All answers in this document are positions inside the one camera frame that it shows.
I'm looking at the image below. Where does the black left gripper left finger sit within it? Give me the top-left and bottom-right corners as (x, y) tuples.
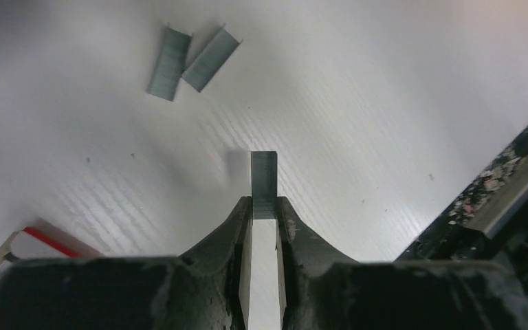
(0, 197), (252, 329)

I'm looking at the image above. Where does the grey staple strip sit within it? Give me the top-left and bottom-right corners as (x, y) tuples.
(181, 25), (241, 93)
(251, 151), (278, 220)
(146, 25), (192, 101)

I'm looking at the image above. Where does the staple box with staples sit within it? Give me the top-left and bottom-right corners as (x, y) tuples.
(0, 219), (102, 273)

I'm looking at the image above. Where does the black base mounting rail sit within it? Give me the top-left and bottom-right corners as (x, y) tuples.
(398, 126), (528, 291)

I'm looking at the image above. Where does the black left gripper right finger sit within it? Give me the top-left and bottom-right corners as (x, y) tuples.
(275, 197), (528, 329)

